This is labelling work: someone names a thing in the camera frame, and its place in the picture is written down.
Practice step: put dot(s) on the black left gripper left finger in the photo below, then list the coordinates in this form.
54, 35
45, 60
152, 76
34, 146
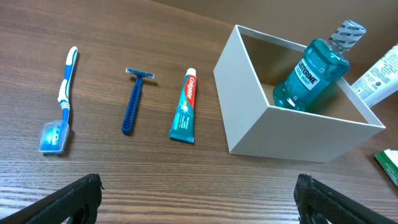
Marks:
77, 203

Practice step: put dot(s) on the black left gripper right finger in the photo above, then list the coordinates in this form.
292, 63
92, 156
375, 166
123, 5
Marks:
319, 203

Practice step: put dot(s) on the white lotion tube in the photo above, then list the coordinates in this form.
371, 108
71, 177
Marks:
380, 81

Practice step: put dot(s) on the blue Listerine mouthwash bottle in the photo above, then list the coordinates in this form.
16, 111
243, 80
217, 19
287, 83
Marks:
323, 63

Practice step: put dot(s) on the blue white toothbrush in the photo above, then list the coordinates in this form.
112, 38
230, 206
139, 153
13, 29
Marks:
54, 134

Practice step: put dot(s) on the green white soap packet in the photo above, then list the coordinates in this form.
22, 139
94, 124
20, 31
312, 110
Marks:
387, 159

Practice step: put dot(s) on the blue disposable razor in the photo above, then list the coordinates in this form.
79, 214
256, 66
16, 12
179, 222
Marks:
131, 109

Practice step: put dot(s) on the Colgate toothpaste tube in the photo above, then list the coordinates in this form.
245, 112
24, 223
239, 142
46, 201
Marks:
182, 128

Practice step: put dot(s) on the white cardboard box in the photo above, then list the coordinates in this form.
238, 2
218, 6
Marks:
250, 66

